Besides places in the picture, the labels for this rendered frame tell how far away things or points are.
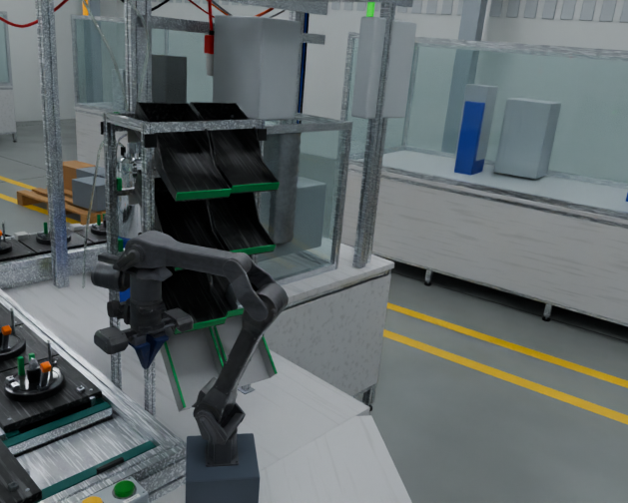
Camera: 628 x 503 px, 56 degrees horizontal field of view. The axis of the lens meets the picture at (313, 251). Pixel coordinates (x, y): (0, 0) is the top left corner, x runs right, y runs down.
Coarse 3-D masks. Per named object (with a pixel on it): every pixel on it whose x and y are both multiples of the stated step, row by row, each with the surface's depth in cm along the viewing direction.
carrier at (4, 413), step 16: (48, 352) 155; (16, 368) 159; (32, 368) 149; (64, 368) 161; (0, 384) 151; (16, 384) 146; (32, 384) 149; (48, 384) 150; (64, 384) 154; (80, 384) 154; (0, 400) 145; (16, 400) 145; (32, 400) 146; (48, 400) 147; (64, 400) 147; (80, 400) 149; (0, 416) 139; (16, 416) 140; (32, 416) 140; (48, 416) 143
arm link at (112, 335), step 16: (144, 304) 111; (160, 304) 113; (144, 320) 112; (160, 320) 115; (176, 320) 118; (192, 320) 120; (96, 336) 110; (112, 336) 109; (128, 336) 113; (112, 352) 108
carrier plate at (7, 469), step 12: (0, 444) 130; (0, 456) 126; (12, 456) 127; (0, 468) 123; (12, 468) 123; (0, 480) 120; (12, 480) 120; (24, 480) 120; (0, 492) 117; (12, 492) 117; (24, 492) 117; (36, 492) 117
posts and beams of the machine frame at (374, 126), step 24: (240, 0) 255; (264, 0) 265; (288, 0) 273; (312, 0) 270; (336, 0) 260; (360, 0) 251; (384, 0) 246; (408, 0) 258; (168, 24) 234; (192, 24) 241; (384, 48) 254; (384, 72) 260; (384, 96) 264; (360, 192) 278; (360, 216) 280; (360, 240) 283; (360, 264) 287
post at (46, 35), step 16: (48, 0) 204; (48, 16) 206; (48, 32) 208; (48, 48) 208; (48, 64) 210; (48, 80) 211; (48, 96) 213; (48, 112) 214; (48, 128) 216; (48, 144) 218; (48, 160) 221; (48, 176) 224; (48, 192) 226; (48, 208) 229; (64, 208) 229; (64, 224) 231; (64, 240) 233; (64, 256) 234; (64, 272) 236
